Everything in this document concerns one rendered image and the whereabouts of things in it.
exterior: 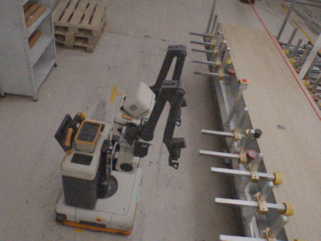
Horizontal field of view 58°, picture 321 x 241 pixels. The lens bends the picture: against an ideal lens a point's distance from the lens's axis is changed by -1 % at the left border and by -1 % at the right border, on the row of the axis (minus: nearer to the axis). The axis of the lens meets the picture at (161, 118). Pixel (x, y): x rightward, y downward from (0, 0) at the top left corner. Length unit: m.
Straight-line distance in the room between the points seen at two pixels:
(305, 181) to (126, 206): 1.44
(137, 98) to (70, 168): 0.73
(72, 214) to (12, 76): 2.00
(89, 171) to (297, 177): 1.53
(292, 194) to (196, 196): 1.14
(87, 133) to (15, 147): 1.41
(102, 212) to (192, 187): 1.06
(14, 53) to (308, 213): 3.28
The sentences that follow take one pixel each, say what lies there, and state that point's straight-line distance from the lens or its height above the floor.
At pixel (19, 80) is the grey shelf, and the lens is 3.94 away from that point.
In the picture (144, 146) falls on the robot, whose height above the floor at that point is 1.02.
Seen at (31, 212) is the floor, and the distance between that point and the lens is 2.96.
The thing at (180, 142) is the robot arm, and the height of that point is 1.21.
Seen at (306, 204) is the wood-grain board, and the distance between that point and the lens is 2.30.
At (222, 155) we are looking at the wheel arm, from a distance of 2.34.
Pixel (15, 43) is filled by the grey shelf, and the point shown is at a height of 0.80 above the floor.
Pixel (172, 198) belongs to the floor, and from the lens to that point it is 3.04.
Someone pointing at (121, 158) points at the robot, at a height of 0.82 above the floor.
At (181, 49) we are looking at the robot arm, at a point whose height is 1.62.
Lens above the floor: 2.48
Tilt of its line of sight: 40 degrees down
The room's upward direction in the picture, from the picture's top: 11 degrees clockwise
